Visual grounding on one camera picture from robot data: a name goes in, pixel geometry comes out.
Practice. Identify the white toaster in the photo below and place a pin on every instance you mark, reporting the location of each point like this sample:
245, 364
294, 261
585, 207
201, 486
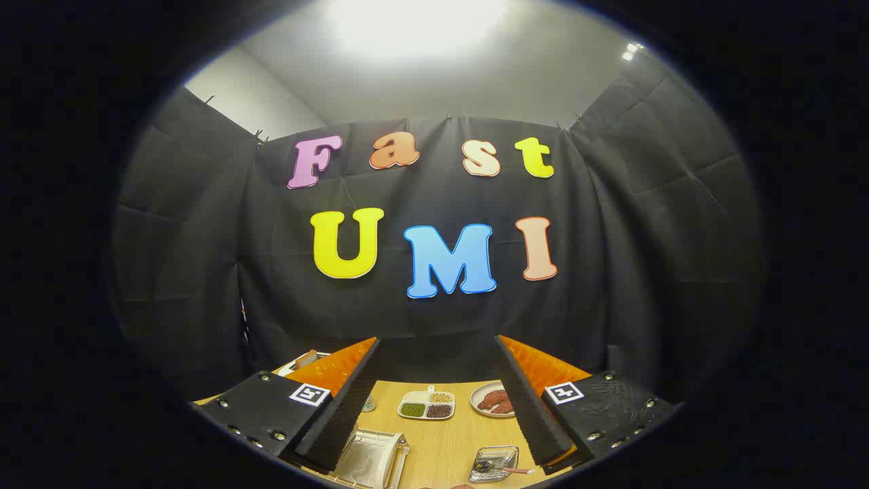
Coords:
286, 370

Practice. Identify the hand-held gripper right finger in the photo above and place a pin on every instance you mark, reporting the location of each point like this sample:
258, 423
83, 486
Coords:
536, 414

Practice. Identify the white divided bean dish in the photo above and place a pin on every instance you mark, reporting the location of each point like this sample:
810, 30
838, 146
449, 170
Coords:
426, 405

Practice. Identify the white-tipped spoon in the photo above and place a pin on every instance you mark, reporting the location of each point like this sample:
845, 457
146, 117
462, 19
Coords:
519, 470

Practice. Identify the black backdrop cloth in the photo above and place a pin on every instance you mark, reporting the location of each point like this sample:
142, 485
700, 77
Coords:
611, 272

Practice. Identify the beige meat plate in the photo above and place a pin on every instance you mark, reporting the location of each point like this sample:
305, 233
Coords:
478, 392

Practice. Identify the brown meat patty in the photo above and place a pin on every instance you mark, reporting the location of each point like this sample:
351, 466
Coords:
494, 398
504, 407

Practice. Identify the brown bread slice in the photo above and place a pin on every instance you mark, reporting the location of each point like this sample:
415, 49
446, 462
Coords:
305, 358

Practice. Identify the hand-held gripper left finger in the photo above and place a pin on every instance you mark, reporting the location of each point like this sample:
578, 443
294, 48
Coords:
346, 414

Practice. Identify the small ceiling lamp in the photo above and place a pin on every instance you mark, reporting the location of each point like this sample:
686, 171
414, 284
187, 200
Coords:
631, 51

